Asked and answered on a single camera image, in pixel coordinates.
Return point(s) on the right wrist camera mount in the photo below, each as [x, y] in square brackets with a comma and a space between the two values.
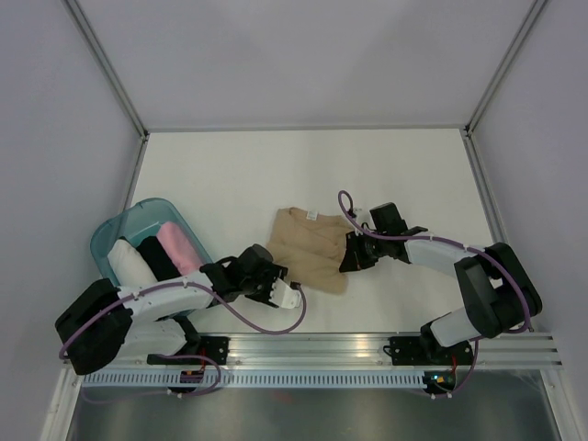
[359, 214]

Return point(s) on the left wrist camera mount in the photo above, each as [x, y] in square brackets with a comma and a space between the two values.
[284, 296]

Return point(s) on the white rolled t shirt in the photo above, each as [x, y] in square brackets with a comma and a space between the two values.
[127, 264]

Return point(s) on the black rolled t shirt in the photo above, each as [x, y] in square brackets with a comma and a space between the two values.
[157, 259]

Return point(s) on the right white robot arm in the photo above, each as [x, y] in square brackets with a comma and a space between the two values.
[497, 294]

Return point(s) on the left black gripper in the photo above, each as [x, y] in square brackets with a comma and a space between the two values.
[272, 272]

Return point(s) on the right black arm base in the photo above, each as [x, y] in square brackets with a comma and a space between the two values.
[414, 351]

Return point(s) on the beige t shirt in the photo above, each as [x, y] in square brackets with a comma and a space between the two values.
[311, 246]

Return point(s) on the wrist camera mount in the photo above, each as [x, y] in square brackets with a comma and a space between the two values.
[284, 296]
[359, 214]

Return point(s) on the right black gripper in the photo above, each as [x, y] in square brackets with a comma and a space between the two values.
[354, 258]

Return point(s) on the pink rolled t shirt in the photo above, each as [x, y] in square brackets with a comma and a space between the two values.
[179, 249]

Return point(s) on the white slotted cable duct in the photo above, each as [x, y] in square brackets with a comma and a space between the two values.
[260, 379]

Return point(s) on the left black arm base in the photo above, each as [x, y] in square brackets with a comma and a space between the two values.
[209, 349]

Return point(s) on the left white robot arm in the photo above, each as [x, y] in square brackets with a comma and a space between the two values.
[107, 323]

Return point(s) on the teal plastic basket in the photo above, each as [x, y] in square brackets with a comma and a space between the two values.
[142, 220]

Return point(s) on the aluminium front rail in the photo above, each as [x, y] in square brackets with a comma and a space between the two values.
[316, 351]

